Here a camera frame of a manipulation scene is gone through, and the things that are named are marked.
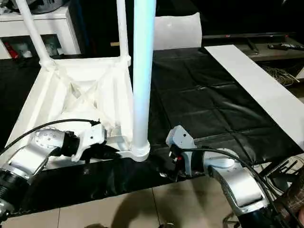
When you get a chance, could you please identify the white plastic table top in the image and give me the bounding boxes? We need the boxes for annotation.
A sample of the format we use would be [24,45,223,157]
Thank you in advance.
[4,57,151,170]

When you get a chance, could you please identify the black mat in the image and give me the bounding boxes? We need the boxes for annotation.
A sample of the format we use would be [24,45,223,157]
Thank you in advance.
[0,46,304,214]

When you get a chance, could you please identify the black router with label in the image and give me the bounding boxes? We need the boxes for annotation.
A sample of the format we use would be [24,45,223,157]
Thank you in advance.
[268,160,300,190]

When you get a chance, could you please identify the white flat board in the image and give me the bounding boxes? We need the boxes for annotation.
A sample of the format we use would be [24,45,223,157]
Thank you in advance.
[204,44,304,152]

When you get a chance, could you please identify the dark textured bundle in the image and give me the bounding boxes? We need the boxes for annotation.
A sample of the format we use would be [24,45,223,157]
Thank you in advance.
[273,175,304,221]

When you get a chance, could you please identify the white cabinet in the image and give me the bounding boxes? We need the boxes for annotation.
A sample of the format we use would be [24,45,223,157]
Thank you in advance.
[0,0,81,60]

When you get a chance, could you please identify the red bottle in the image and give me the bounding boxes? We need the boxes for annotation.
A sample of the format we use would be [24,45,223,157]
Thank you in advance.
[4,42,19,59]

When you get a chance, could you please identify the black remote control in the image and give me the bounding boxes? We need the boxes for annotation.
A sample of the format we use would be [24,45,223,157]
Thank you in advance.
[267,43,304,50]

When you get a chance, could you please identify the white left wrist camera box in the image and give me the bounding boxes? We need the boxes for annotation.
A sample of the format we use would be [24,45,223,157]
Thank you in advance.
[72,123,107,162]

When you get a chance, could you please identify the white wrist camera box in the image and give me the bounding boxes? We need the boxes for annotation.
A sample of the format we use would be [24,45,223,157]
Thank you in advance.
[165,125,196,178]
[72,123,107,162]

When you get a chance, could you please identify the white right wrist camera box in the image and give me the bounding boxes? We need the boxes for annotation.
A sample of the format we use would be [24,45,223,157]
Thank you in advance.
[165,125,196,178]

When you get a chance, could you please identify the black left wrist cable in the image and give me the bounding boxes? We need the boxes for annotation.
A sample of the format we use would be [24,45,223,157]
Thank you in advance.
[0,119,102,155]

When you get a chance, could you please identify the chrome metal frame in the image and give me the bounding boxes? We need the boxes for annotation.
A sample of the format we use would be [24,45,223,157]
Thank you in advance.
[222,213,238,228]

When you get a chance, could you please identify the tangled floor cables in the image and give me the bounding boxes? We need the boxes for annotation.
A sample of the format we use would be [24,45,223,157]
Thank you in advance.
[261,161,304,198]

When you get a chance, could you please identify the black metal table frame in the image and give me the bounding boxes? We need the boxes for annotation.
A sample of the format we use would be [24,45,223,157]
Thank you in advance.
[258,154,304,176]

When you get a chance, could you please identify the pale tangled cable pile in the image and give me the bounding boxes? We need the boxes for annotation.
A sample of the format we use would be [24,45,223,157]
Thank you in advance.
[263,65,301,86]

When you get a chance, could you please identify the black tangled strap bundle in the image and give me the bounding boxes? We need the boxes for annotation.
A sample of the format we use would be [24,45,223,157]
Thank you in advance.
[0,0,19,14]

